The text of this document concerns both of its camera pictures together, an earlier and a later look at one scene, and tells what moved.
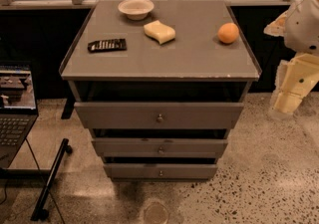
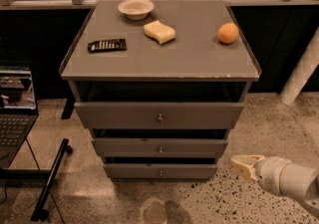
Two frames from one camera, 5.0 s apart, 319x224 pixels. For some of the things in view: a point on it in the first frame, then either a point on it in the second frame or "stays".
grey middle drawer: x=159 y=147 stays
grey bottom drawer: x=161 y=171 stays
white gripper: x=303 y=29 → x=269 y=172
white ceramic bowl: x=136 y=8 stays
